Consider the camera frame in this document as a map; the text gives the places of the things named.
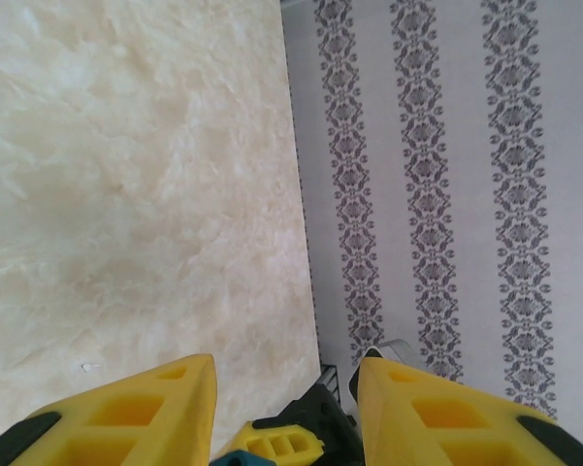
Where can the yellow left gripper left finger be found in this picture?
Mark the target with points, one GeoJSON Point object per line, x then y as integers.
{"type": "Point", "coordinates": [126, 427]}

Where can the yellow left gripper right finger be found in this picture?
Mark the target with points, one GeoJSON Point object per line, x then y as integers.
{"type": "Point", "coordinates": [441, 427]}

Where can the small white paper scrap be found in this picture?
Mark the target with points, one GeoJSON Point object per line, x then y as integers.
{"type": "Point", "coordinates": [89, 367]}

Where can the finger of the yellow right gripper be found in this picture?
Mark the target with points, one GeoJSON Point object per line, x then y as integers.
{"type": "Point", "coordinates": [301, 446]}

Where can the aluminium side rail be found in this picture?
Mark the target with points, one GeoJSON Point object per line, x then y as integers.
{"type": "Point", "coordinates": [329, 378]}

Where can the small teal padlock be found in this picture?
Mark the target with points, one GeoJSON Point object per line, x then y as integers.
{"type": "Point", "coordinates": [235, 460]}

